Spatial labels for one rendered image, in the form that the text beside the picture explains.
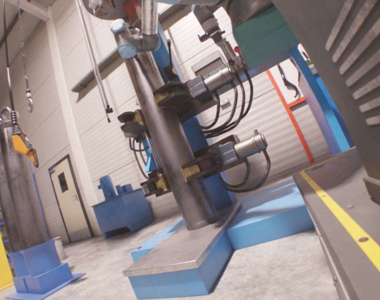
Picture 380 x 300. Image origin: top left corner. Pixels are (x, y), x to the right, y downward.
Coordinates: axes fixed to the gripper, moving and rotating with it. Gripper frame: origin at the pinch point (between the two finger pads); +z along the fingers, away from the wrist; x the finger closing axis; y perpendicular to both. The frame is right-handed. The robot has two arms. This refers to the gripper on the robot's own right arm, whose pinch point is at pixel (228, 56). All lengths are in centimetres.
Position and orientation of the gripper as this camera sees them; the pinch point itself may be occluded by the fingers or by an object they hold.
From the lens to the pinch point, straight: 121.1
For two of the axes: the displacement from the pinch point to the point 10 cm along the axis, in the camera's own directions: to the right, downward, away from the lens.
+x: 2.9, -3.2, 9.0
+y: 8.2, -4.1, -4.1
